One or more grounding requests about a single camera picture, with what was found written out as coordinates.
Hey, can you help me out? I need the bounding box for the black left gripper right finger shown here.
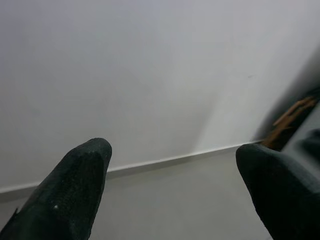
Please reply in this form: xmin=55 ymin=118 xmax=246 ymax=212
xmin=235 ymin=143 xmax=320 ymax=240

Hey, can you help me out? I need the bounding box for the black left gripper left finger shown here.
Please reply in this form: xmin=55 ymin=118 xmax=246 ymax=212
xmin=0 ymin=136 xmax=113 ymax=240

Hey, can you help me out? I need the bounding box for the brown wooden frame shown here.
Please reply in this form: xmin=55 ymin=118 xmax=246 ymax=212
xmin=262 ymin=96 xmax=316 ymax=151

